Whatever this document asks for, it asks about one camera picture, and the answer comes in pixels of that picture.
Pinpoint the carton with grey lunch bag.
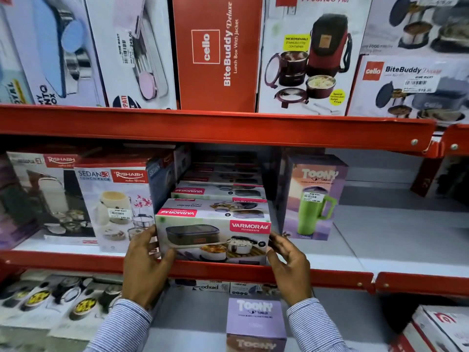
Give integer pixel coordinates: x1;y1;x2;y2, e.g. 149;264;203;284
346;54;469;126

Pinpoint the person's left forearm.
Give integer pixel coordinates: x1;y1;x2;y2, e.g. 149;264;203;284
84;298;153;352

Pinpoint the red and white carton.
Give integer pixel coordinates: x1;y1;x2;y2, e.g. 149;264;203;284
388;305;469;352

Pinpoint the person's right hand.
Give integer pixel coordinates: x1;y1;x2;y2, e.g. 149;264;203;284
266;231;313;308

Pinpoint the carton with maroon lunch bag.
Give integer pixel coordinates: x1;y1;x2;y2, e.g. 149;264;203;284
257;0;373;116

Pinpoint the carton with cream lunch jar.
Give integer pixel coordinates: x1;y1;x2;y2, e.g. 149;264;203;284
73;157;176;254

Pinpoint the carton with steel bowls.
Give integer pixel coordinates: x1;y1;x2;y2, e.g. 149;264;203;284
360;0;469;58

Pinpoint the person's left hand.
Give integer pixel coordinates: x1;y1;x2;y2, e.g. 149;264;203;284
122;225;177;310

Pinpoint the long red shelf beam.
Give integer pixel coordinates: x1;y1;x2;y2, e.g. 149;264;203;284
0;104;437;155
0;249;375;292

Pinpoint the carton with white flask set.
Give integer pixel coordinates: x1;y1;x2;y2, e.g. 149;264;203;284
6;152;100;247

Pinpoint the carton with yellow food bowls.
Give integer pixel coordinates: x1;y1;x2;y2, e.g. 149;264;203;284
0;269;124;352

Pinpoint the person's right forearm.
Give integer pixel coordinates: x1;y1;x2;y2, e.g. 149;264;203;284
286;297;353;352

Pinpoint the pink lunch box carton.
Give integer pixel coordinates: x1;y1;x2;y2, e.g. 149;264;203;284
84;0;179;110

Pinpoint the dark purple carton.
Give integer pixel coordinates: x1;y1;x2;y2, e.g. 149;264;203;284
0;153;42;250

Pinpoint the stack of white lunch cartons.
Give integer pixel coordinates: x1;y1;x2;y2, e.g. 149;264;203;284
170;149;269;203

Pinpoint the blue lunch box carton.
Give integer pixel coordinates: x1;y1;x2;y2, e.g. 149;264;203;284
0;0;107;108

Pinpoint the dark red carton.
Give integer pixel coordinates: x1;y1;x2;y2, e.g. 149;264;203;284
410;155;469;199

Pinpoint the purple carton with green tumbler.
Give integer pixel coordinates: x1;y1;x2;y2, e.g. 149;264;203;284
278;154;349;242

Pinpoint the plain red carton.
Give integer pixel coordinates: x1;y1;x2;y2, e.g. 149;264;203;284
171;0;265;113

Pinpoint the white flat carton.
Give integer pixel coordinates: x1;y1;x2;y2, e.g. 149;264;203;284
175;279;280;298

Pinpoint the short red shelf beam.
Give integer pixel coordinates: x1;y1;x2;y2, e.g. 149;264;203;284
374;271;469;298
425;124;469;159

